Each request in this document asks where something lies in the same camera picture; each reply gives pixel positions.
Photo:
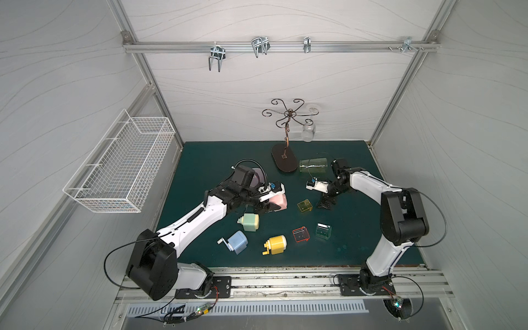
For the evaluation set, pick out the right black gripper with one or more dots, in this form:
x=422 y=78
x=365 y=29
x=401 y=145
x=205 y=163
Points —
x=328 y=196

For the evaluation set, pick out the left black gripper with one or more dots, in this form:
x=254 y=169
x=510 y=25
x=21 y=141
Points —
x=266 y=202

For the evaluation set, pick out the pink pencil sharpener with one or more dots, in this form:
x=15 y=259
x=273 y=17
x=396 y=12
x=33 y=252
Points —
x=278 y=202

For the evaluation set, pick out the yellow pencil sharpener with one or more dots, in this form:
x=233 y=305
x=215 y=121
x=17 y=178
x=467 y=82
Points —
x=275 y=245

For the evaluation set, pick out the red clear tray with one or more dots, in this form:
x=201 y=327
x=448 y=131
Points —
x=301 y=234

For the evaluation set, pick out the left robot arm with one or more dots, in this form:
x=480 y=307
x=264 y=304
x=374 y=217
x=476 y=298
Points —
x=154 y=265

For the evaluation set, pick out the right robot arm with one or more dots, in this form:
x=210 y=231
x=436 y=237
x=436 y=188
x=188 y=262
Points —
x=402 y=219

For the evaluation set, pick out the green pencil sharpener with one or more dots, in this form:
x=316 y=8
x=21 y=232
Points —
x=250 y=222

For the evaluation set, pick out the yellow clear tray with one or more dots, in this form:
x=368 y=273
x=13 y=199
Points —
x=305 y=206

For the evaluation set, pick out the green clear tray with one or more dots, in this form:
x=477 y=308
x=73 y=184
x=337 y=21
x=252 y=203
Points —
x=323 y=231

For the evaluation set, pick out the blue pencil sharpener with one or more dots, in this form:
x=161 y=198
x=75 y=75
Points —
x=237 y=243

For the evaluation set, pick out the purple bowl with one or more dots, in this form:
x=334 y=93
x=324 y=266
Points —
x=258 y=177

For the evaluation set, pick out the copper wine glass stand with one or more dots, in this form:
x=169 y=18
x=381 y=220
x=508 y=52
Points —
x=282 y=154

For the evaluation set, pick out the clear hanging wine glass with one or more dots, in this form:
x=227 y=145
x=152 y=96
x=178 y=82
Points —
x=309 y=126

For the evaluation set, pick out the white vent grille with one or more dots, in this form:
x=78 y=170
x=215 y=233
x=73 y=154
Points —
x=255 y=308

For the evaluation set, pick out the metal double hook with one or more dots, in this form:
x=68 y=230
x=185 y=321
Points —
x=217 y=54

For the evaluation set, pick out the metal clamp hook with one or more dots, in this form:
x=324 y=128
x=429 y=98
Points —
x=407 y=46

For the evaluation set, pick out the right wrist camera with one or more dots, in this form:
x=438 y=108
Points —
x=317 y=185

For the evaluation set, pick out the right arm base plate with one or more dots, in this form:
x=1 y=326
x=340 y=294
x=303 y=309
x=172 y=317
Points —
x=364 y=284

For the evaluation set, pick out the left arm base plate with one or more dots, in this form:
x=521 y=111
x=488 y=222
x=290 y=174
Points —
x=213 y=286

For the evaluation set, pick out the white wire basket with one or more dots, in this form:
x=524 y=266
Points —
x=118 y=173

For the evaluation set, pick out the small metal ring hook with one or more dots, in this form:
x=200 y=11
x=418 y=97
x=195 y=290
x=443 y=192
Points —
x=307 y=45

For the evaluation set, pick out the metal wire hook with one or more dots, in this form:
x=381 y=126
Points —
x=260 y=45

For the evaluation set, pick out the aluminium top rail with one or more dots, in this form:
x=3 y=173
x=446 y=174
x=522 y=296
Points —
x=241 y=47

